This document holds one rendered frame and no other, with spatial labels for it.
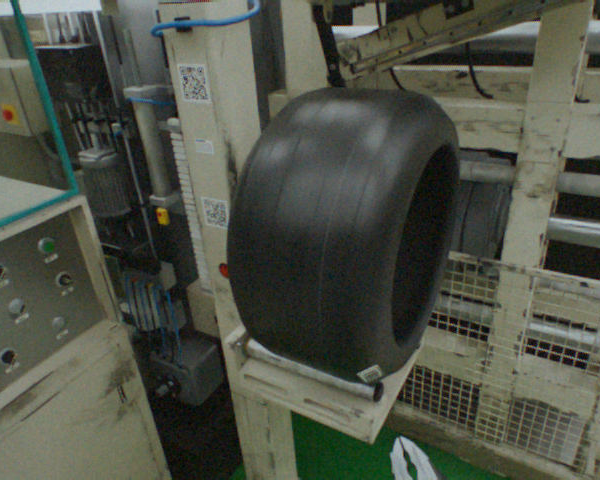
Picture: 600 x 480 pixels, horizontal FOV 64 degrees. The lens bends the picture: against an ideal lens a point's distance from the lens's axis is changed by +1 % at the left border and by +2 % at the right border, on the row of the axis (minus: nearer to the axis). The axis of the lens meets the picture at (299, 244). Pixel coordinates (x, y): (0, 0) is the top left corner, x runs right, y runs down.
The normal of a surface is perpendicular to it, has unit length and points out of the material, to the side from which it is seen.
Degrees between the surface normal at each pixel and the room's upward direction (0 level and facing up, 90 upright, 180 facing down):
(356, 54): 90
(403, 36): 90
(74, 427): 90
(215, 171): 90
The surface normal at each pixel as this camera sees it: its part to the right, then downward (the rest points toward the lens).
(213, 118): -0.51, 0.45
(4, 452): 0.86, 0.20
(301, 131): -0.30, -0.55
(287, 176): -0.40, -0.29
